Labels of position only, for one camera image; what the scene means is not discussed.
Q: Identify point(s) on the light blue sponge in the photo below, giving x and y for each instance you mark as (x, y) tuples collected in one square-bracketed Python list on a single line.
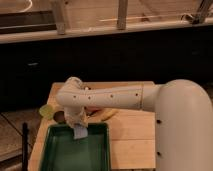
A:
[(80, 131)]

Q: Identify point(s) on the dark round brown object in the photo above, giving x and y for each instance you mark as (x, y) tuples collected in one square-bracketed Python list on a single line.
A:
[(59, 117)]

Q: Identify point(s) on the yellow banana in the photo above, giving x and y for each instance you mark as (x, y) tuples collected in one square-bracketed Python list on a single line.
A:
[(107, 115)]

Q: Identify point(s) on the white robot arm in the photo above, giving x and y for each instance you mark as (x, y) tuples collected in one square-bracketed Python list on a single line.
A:
[(183, 117)]

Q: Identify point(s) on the black vertical post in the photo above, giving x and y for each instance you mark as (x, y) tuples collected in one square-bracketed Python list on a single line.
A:
[(25, 147)]

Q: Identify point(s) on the green plastic tray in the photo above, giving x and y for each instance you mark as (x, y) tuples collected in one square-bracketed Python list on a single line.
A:
[(61, 152)]

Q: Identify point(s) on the light green round object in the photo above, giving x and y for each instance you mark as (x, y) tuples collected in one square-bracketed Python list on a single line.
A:
[(46, 111)]

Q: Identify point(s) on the wooden shelf frame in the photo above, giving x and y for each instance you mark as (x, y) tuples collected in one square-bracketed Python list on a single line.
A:
[(33, 20)]

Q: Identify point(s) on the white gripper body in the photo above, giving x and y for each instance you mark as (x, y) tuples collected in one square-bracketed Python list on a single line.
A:
[(76, 115)]

